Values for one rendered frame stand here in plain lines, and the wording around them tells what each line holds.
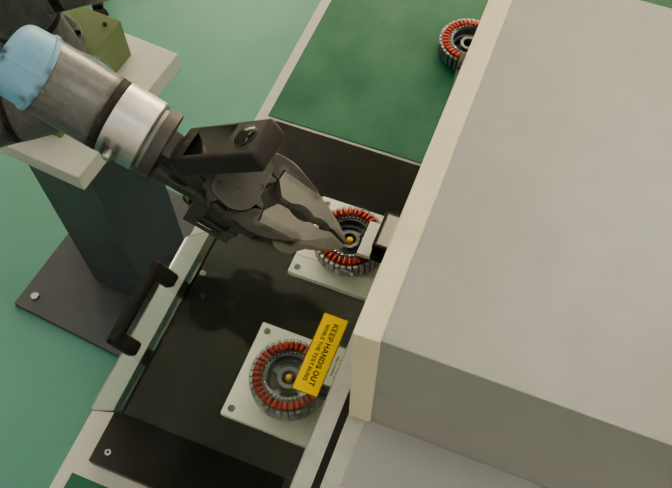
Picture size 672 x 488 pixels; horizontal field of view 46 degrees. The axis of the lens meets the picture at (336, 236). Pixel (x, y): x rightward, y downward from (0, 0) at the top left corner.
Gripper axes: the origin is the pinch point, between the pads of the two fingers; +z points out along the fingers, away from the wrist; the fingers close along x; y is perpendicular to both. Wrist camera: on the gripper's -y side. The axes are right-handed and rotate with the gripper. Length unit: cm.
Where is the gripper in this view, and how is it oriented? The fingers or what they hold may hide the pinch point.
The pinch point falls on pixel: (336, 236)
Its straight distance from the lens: 78.5
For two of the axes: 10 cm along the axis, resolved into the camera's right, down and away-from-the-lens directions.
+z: 8.4, 5.0, 2.0
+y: -3.9, 3.2, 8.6
